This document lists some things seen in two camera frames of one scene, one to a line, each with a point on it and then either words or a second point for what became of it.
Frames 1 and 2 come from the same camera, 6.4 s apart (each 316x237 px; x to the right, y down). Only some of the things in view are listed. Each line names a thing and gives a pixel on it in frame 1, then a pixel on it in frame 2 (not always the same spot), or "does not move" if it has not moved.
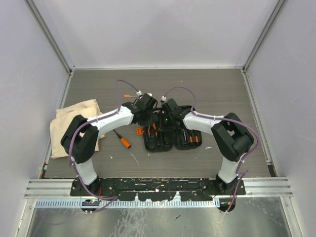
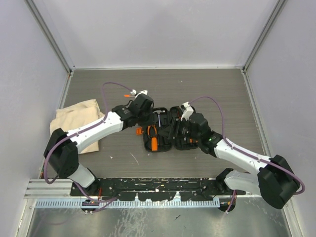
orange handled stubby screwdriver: x=124 y=141 -> x=154 y=144
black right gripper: x=171 y=128 -> x=181 y=137
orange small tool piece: x=139 y=131 does not move
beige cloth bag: x=64 y=117 does not move
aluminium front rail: x=61 y=188 does not move
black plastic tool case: x=177 y=134 does not move
